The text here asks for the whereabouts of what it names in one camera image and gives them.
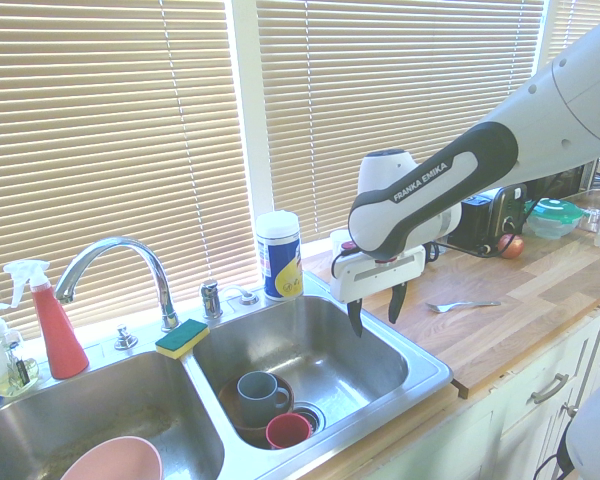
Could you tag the metal sink drain strainer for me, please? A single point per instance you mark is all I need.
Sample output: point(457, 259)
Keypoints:
point(315, 417)

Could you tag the yellow liquid bottle dark label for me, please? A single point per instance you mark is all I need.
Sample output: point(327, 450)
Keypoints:
point(17, 375)

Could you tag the green and yellow sponge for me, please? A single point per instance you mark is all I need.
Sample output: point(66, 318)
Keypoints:
point(182, 337)

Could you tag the dark countertop appliance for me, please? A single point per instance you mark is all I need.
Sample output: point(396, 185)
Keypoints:
point(565, 182)

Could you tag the red spray bottle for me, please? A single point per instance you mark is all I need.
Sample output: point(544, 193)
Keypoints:
point(60, 340)

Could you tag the chrome soap dispenser pump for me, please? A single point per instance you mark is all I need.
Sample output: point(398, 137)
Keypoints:
point(211, 300)

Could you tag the white wipes canister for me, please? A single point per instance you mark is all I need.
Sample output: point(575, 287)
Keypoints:
point(280, 260)

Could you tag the wide beige window blind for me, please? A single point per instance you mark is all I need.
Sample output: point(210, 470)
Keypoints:
point(105, 150)

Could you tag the stainless steel double sink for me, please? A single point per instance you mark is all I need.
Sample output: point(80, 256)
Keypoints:
point(330, 360)

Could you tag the narrow beige window blind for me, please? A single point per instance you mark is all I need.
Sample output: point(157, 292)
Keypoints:
point(580, 25)

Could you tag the red apple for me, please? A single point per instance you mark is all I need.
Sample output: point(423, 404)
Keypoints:
point(511, 246)

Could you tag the chrome curved faucet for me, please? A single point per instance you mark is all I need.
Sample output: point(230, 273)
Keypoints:
point(150, 260)

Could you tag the chrome sink knob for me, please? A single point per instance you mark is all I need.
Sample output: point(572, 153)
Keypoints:
point(125, 340)

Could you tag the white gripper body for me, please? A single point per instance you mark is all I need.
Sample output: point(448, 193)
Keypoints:
point(380, 275)

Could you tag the pink plastic bowl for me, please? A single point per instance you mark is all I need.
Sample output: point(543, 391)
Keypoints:
point(115, 460)

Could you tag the chrome sink hole cap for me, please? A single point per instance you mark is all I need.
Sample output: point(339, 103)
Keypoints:
point(247, 299)

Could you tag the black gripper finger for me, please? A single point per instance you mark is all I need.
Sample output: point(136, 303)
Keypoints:
point(355, 315)
point(397, 302)

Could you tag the white kitchen cabinet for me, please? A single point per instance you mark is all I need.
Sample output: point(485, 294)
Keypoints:
point(530, 430)

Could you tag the brown wooden bowl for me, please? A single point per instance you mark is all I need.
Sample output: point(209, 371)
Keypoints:
point(245, 430)

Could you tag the medium beige window blind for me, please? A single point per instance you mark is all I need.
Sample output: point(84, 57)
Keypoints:
point(380, 100)

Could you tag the red plastic cup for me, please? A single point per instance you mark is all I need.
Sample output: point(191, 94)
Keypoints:
point(285, 432)

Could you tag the grey mug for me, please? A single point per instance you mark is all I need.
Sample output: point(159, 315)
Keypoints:
point(257, 397)

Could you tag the black toaster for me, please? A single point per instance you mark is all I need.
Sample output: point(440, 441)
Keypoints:
point(480, 220)

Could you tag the green lid food container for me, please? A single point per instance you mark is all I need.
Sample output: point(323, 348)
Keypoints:
point(555, 215)

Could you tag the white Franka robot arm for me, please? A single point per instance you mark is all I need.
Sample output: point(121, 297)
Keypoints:
point(430, 190)

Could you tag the silver metal fork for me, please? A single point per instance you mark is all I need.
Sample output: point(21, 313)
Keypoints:
point(460, 305)

